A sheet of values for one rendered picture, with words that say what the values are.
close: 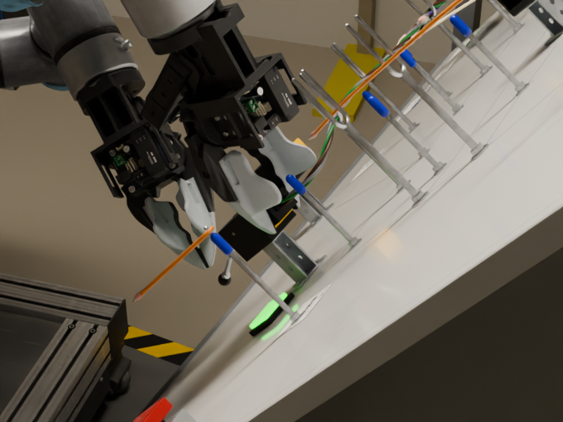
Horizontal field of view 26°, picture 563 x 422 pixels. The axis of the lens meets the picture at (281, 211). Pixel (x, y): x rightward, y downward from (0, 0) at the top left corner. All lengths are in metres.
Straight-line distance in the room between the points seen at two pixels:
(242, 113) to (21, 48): 0.41
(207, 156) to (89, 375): 1.38
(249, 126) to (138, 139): 0.22
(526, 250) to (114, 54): 0.70
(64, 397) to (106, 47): 1.16
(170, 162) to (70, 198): 2.00
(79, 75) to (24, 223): 1.88
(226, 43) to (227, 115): 0.06
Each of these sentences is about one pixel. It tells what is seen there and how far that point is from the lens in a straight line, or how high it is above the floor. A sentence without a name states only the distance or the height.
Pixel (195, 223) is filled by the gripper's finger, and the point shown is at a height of 1.11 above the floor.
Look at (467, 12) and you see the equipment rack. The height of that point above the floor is 0.92.
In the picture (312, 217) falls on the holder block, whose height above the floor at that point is 0.94.
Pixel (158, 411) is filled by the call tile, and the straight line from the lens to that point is 0.99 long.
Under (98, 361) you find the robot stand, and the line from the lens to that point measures 2.43.
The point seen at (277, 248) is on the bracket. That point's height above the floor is 1.13.
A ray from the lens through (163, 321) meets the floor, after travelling 2.78.
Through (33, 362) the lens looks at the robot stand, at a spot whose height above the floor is 0.21.
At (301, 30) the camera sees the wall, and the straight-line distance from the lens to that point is 3.81.
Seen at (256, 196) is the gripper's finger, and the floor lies 1.21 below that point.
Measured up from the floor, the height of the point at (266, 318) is 1.10.
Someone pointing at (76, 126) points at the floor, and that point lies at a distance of 3.47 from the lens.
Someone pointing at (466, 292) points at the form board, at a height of 1.41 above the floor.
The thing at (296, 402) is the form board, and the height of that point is 1.28.
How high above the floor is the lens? 1.84
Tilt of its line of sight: 36 degrees down
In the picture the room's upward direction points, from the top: straight up
